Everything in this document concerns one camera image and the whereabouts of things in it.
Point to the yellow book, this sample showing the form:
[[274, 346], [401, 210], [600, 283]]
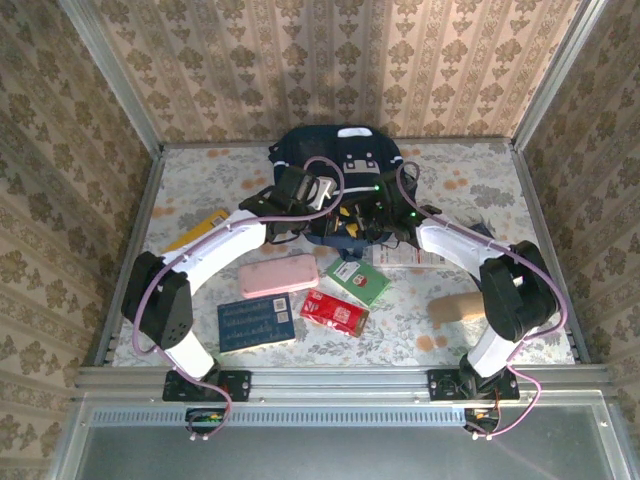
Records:
[[202, 227]]

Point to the aluminium frame post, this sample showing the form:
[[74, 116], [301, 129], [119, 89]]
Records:
[[117, 75], [556, 75]]

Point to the aluminium side rail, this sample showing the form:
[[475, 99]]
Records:
[[531, 200], [146, 190]]

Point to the white and red booklet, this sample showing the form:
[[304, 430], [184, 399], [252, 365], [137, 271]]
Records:
[[400, 257]]

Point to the navy blue backpack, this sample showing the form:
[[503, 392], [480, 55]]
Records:
[[320, 145]]

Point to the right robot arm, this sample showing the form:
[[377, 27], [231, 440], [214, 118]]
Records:
[[450, 245]]

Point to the red packet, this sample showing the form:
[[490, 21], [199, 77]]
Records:
[[332, 312]]

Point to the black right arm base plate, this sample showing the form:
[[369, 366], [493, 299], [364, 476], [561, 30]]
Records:
[[442, 385]]

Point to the slotted metal vent strip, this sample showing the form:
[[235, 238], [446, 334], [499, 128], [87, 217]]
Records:
[[325, 416]]

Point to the wide aluminium rail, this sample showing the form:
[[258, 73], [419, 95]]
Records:
[[340, 382]]

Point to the floral tablecloth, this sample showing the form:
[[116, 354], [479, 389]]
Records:
[[400, 340]]

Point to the green book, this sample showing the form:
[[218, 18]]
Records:
[[360, 282]]

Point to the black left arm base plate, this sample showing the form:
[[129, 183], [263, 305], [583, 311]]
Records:
[[240, 385]]

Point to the grey metal sheet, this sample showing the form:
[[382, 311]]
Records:
[[325, 455]]

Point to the thin aluminium rail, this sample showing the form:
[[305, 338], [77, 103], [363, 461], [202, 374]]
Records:
[[450, 142]]

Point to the pink pencil case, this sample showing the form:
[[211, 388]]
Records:
[[277, 276]]

